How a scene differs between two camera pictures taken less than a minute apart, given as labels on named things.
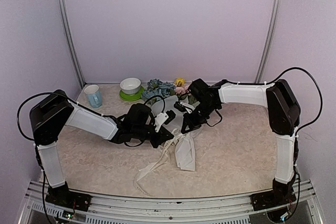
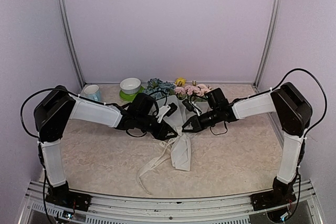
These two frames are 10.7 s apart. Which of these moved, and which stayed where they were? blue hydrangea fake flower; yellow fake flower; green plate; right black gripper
Moved: right black gripper
Stayed: blue hydrangea fake flower; green plate; yellow fake flower
